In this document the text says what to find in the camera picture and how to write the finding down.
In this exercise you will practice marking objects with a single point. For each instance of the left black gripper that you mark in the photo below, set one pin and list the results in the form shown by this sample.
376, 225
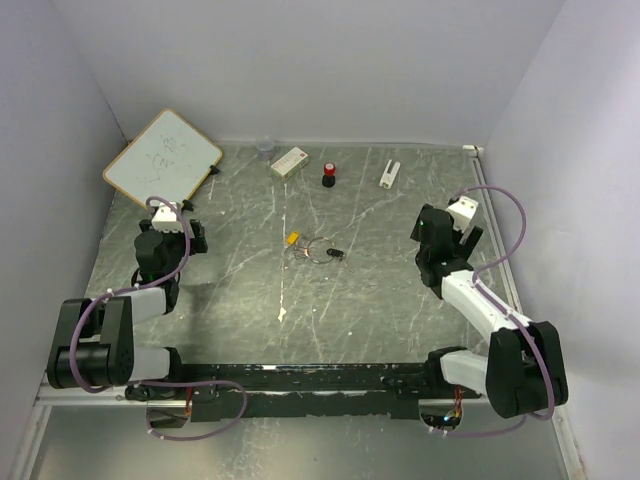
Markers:
197, 244

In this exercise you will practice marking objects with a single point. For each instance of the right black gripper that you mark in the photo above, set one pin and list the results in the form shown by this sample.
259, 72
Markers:
463, 249

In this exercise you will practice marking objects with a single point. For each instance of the black key fob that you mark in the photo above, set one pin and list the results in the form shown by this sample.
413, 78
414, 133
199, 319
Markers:
334, 254

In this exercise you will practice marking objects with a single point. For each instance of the metal keyring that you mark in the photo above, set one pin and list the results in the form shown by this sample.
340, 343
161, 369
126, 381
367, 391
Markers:
316, 250

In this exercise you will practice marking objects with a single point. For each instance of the silver keys bunch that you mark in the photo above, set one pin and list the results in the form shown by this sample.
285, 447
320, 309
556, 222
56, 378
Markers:
298, 251

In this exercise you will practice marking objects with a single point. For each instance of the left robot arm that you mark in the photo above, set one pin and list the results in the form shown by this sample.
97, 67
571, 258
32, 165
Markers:
105, 353

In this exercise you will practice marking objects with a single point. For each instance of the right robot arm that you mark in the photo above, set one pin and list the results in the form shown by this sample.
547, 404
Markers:
523, 371

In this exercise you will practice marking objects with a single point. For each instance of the white plastic clip tool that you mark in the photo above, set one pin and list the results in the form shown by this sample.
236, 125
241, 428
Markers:
389, 174

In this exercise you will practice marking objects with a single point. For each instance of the red black stamp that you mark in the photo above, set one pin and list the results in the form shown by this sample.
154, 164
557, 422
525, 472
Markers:
328, 179

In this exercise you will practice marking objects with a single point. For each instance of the clear plastic cup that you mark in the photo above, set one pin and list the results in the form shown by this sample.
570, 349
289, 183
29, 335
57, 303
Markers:
265, 148

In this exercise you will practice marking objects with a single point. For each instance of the green white small box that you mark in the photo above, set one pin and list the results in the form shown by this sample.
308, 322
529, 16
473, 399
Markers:
289, 164

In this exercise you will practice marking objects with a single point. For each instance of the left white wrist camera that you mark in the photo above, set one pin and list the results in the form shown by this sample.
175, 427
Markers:
165, 219

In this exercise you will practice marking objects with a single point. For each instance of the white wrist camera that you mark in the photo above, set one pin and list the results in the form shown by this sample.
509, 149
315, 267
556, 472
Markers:
165, 219
462, 211

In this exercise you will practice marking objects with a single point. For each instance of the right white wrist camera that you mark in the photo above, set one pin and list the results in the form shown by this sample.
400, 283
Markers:
462, 211

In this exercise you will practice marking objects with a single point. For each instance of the small whiteboard with yellow frame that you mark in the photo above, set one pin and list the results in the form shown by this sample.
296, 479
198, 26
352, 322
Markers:
169, 158

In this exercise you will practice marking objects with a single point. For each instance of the white corner bracket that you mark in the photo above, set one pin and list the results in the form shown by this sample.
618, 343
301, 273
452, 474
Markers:
474, 148

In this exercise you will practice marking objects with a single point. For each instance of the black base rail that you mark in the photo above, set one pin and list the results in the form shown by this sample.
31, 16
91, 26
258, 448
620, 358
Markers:
219, 391

